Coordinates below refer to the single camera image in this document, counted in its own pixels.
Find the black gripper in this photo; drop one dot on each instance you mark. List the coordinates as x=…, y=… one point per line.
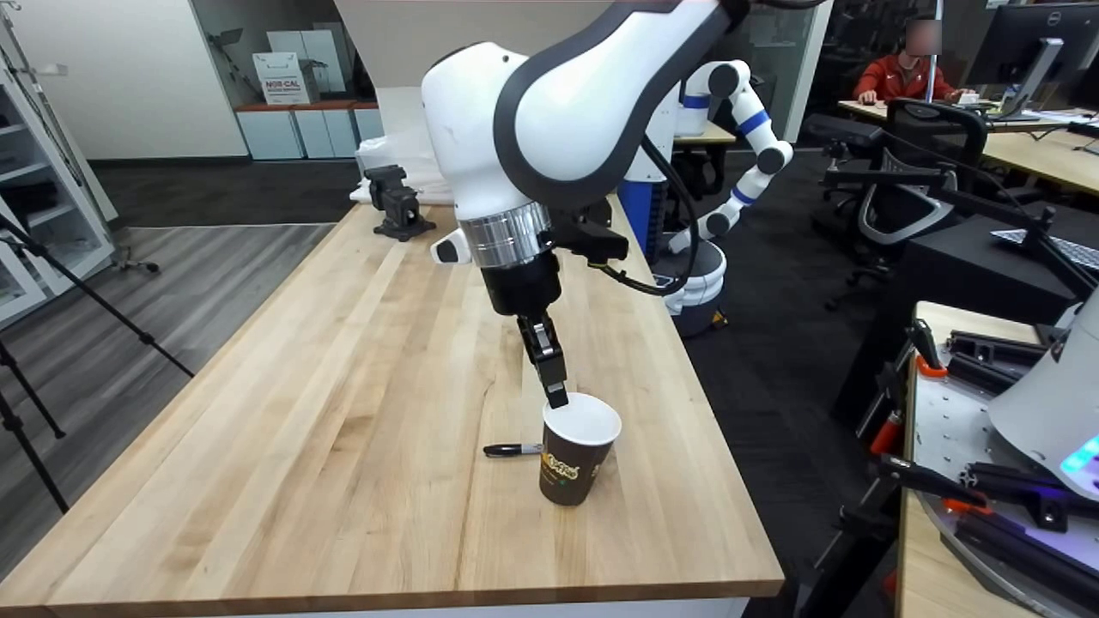
x=530, y=290

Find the brown paper coffee cup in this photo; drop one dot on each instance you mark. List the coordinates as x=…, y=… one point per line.
x=576, y=444

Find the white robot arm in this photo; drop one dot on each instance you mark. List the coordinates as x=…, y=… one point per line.
x=526, y=143

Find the black marker pen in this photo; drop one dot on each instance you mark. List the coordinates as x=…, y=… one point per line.
x=514, y=448

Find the white blue background robot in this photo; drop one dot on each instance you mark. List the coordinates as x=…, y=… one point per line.
x=711, y=155

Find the black bench vise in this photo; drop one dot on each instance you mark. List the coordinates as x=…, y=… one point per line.
x=396, y=199

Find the black mesh office chair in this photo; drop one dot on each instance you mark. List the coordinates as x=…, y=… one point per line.
x=890, y=181

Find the person in red shirt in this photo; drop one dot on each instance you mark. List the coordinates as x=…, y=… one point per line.
x=908, y=72

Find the side workbench with tools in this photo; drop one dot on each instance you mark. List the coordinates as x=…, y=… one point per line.
x=993, y=491

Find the computer monitor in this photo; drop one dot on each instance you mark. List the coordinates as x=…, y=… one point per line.
x=1036, y=57

